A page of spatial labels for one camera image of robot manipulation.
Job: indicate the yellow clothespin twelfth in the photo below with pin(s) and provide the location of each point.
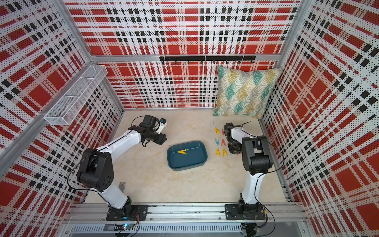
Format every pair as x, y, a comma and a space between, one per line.
225, 153

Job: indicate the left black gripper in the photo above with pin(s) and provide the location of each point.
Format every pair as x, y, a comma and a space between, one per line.
161, 139

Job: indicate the white wire mesh shelf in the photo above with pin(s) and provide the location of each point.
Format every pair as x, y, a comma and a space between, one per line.
70, 104

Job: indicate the grey rabbit figurine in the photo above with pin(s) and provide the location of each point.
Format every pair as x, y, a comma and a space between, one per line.
122, 186

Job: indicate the patterned green yellow pillow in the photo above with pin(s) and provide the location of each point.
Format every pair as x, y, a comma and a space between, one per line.
244, 93

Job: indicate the green circuit board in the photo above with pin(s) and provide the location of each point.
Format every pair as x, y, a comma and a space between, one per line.
123, 227

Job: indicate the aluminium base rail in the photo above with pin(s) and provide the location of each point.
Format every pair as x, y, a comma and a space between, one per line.
210, 219

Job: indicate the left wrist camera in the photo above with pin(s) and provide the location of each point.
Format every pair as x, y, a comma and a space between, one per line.
150, 122

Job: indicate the teal plastic storage tray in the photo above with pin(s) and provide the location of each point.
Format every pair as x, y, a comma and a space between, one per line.
196, 156

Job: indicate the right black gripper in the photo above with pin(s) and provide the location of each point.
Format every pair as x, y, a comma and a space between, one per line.
231, 150

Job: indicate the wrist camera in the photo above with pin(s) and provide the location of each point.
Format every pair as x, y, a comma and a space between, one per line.
150, 122
228, 128

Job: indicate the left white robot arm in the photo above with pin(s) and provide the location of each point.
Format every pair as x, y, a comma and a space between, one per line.
96, 170

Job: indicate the black hook rail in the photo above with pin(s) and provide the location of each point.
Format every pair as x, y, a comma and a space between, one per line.
176, 59

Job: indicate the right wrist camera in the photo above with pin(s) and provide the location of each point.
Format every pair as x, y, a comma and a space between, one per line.
228, 128

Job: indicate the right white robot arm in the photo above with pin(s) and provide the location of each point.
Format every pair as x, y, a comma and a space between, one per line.
255, 158

